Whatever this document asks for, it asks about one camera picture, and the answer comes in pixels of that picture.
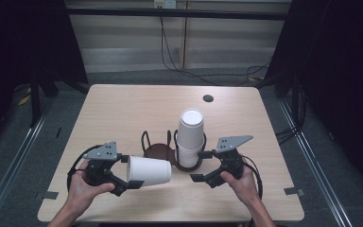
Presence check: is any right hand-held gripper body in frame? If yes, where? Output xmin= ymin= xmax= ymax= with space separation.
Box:
xmin=211 ymin=134 xmax=254 ymax=189

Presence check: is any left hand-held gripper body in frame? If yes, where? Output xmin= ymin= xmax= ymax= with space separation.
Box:
xmin=82 ymin=140 xmax=123 ymax=197

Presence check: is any white paper cup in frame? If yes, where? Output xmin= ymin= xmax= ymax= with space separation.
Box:
xmin=126 ymin=154 xmax=173 ymax=187

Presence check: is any stack of white cups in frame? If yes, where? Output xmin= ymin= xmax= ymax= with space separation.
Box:
xmin=174 ymin=108 xmax=206 ymax=168

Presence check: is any brown double cup holder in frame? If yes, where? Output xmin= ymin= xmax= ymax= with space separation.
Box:
xmin=140 ymin=129 xmax=208 ymax=173

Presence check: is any person's right hand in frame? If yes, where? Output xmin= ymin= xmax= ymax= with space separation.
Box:
xmin=219 ymin=165 xmax=263 ymax=207

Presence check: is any person's left hand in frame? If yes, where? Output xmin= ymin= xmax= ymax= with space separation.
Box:
xmin=66 ymin=160 xmax=116 ymax=218

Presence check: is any grey tape strip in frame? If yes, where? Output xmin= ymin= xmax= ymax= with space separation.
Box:
xmin=34 ymin=190 xmax=60 ymax=201
xmin=284 ymin=186 xmax=305 ymax=197

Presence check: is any black metal stand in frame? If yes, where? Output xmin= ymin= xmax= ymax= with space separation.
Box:
xmin=28 ymin=74 xmax=43 ymax=129

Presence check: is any dark curtain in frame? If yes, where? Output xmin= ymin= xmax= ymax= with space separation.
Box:
xmin=0 ymin=0 xmax=90 ymax=159
xmin=264 ymin=0 xmax=363 ymax=200

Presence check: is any black horizontal bar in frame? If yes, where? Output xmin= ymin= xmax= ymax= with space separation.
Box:
xmin=65 ymin=8 xmax=293 ymax=22

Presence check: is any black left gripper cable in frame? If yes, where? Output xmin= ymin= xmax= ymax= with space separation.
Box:
xmin=66 ymin=144 xmax=104 ymax=192

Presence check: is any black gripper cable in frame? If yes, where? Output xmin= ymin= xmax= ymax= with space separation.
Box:
xmin=240 ymin=154 xmax=264 ymax=201
xmin=66 ymin=144 xmax=104 ymax=192

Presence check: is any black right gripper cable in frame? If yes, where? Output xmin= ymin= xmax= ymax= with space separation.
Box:
xmin=240 ymin=154 xmax=264 ymax=201

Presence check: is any black cable bundle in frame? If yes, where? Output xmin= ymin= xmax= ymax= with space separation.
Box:
xmin=274 ymin=83 xmax=308 ymax=147

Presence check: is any metal floor rail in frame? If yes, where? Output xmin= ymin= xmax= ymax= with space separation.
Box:
xmin=278 ymin=99 xmax=355 ymax=227
xmin=0 ymin=103 xmax=52 ymax=227

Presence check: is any black wall cable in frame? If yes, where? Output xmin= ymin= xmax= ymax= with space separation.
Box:
xmin=159 ymin=16 xmax=272 ymax=87

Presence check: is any white wall outlet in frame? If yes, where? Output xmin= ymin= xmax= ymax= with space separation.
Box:
xmin=153 ymin=0 xmax=177 ymax=9

